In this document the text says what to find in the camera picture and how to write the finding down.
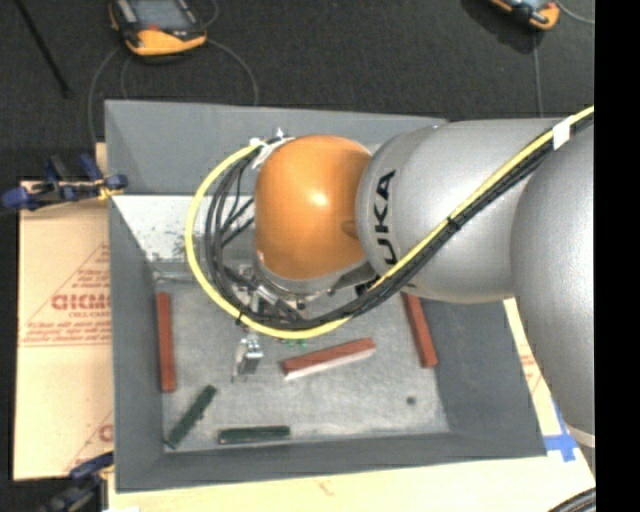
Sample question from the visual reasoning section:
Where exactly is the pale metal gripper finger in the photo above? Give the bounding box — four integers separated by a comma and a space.
243, 337, 265, 376
230, 341, 248, 384

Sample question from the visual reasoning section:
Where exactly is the dark green flat block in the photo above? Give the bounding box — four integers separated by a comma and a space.
163, 383, 219, 451
217, 424, 293, 446

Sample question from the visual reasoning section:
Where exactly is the red-brown flat block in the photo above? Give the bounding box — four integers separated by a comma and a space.
399, 291, 440, 370
279, 337, 378, 383
155, 291, 178, 394

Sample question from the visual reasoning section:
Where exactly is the grey metal bin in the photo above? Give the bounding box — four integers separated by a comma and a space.
103, 99, 548, 492

